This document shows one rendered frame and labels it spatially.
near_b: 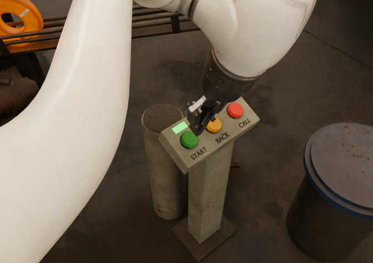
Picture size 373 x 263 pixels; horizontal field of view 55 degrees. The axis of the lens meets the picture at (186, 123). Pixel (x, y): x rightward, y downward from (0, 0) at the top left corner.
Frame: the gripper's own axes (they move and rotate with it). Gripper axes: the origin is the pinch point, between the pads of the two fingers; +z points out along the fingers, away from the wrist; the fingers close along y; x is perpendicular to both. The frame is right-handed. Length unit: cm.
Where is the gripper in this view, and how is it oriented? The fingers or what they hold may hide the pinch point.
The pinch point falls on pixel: (198, 124)
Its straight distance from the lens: 75.9
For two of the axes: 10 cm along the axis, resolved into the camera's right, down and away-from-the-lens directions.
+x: 5.9, 7.8, -2.2
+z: -2.2, 4.1, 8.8
